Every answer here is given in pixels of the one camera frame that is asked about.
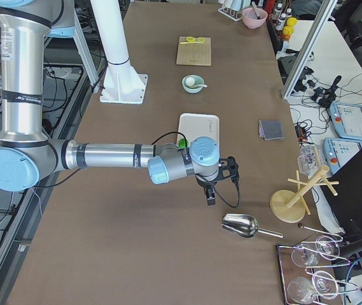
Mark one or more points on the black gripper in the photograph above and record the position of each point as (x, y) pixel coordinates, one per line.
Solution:
(207, 183)

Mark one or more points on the white steamed bun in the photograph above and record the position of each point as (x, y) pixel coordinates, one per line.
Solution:
(189, 81)

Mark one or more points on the light green bowl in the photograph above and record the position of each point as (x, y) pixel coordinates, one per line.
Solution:
(198, 80)

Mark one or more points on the pink bowl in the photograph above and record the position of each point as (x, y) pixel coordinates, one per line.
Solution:
(250, 19)

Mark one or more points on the metal scoop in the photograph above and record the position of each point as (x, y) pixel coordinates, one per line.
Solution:
(245, 226)

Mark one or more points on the green lime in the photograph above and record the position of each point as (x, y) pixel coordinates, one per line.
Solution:
(182, 143)

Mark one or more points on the white serving tray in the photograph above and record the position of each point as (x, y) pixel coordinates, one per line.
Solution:
(193, 126)

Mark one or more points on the wooden mug tree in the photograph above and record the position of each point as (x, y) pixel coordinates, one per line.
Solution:
(291, 207)

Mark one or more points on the grey folded cloth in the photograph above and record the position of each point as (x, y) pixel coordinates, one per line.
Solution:
(271, 130)

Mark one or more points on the clear plastic container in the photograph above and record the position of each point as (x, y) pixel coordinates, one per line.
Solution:
(309, 159)

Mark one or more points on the wine glass near left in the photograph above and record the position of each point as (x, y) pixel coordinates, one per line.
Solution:
(303, 257)

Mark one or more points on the wine glass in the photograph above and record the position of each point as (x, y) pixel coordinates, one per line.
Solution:
(303, 257)
(301, 290)
(325, 285)
(327, 247)

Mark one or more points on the wine glass far right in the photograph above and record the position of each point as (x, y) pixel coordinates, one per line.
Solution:
(327, 247)

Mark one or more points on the wine glass front left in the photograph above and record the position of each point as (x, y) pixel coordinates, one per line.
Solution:
(301, 290)

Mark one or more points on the lower teach pendant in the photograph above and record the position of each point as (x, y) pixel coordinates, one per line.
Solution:
(339, 151)

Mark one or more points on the teach pendant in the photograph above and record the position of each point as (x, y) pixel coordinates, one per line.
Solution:
(339, 151)
(347, 120)

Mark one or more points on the bamboo cutting board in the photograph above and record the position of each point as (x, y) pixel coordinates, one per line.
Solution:
(194, 54)

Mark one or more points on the wine glass front right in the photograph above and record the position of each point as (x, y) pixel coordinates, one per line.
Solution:
(325, 285)

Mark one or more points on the black laptop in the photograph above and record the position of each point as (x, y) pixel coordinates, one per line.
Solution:
(347, 204)

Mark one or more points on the upper teach pendant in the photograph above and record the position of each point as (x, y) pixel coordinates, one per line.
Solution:
(347, 120)

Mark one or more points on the yellow squeeze bottle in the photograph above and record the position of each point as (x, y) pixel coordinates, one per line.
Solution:
(288, 28)

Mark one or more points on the black wire glass rack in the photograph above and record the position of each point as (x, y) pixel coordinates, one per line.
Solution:
(307, 271)

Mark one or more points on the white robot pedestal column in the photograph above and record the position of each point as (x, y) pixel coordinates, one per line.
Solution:
(122, 84)

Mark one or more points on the white wire cup rack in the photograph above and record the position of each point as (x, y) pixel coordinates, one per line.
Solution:
(232, 8)

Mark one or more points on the aluminium frame post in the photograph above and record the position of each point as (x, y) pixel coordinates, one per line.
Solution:
(315, 31)

